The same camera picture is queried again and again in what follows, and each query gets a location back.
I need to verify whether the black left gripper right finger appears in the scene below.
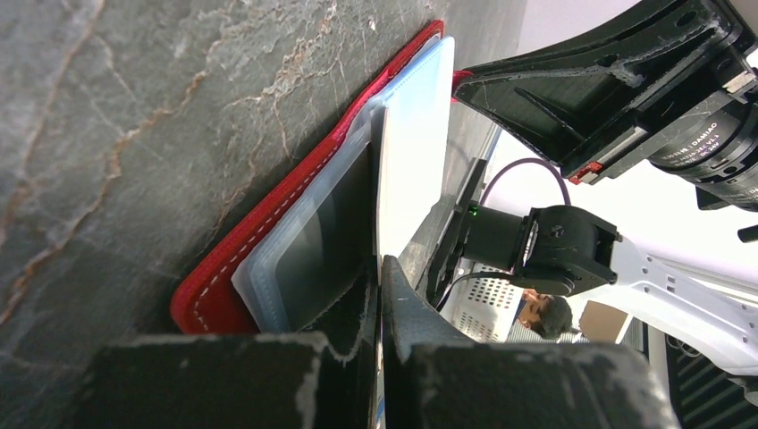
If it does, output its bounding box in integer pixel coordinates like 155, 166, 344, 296
380, 256, 678, 428

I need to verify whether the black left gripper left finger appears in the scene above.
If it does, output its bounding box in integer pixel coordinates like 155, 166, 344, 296
61, 263, 378, 428

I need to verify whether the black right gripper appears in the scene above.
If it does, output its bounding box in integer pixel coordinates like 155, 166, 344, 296
453, 1, 757, 212

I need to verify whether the red leather card holder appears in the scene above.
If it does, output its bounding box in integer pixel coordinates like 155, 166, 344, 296
170, 19, 475, 336

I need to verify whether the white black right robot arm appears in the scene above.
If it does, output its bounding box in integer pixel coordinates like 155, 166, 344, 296
427, 1, 757, 403

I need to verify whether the white perforated basket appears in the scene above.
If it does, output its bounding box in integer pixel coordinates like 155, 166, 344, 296
441, 277, 524, 342

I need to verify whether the person with dark hair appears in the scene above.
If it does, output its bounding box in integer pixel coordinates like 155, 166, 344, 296
511, 289, 581, 341

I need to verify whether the brown cardboard box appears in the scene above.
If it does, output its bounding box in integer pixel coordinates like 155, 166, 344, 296
579, 301, 633, 344

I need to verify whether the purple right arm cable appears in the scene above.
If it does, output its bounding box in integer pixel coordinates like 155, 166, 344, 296
478, 156, 573, 208

